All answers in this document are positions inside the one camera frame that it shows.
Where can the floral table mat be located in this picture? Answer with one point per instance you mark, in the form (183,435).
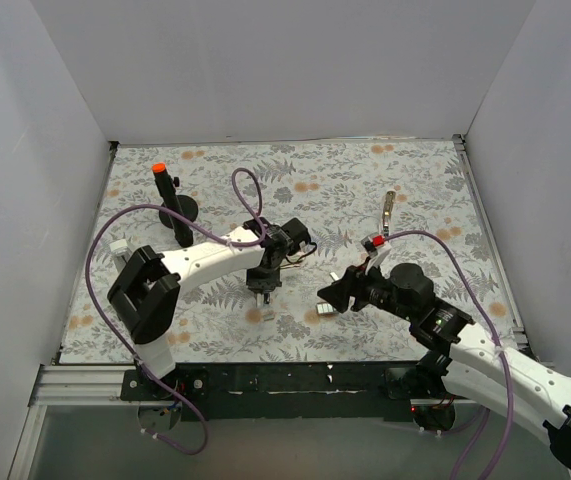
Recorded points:
(337,191)

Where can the black stand orange cap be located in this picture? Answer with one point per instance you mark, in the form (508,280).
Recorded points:
(183,205)

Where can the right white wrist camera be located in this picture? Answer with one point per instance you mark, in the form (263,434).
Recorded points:
(377,248)

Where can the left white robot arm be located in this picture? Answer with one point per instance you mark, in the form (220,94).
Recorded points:
(149,284)

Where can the clear conical flask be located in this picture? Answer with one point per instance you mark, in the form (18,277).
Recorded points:
(120,251)

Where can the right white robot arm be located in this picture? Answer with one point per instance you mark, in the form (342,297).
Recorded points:
(501,379)

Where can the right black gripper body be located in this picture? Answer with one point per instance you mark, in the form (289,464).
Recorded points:
(355,289)

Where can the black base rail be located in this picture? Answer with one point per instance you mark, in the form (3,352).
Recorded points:
(389,390)

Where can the grey staple strips block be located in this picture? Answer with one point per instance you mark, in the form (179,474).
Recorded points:
(324,309)

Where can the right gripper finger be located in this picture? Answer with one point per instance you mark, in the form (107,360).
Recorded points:
(339,297)
(355,275)

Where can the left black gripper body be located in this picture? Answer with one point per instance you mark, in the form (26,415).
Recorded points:
(262,285)

